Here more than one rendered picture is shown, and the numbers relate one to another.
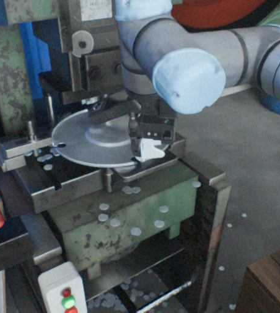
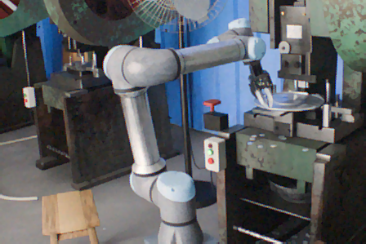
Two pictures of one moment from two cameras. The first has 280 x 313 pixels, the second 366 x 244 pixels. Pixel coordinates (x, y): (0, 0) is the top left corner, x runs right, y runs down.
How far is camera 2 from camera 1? 1.64 m
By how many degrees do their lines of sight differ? 68
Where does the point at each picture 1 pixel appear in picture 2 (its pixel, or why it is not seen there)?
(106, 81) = (291, 69)
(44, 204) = (247, 122)
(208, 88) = not seen: hidden behind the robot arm
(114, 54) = (295, 56)
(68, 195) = (259, 125)
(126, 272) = (281, 207)
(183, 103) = not seen: hidden behind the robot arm
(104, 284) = (265, 203)
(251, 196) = not seen: outside the picture
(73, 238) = (240, 139)
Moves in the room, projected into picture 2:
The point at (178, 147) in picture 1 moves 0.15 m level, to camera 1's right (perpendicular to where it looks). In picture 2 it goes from (328, 133) to (347, 144)
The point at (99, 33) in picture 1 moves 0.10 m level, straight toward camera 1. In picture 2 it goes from (295, 45) to (274, 46)
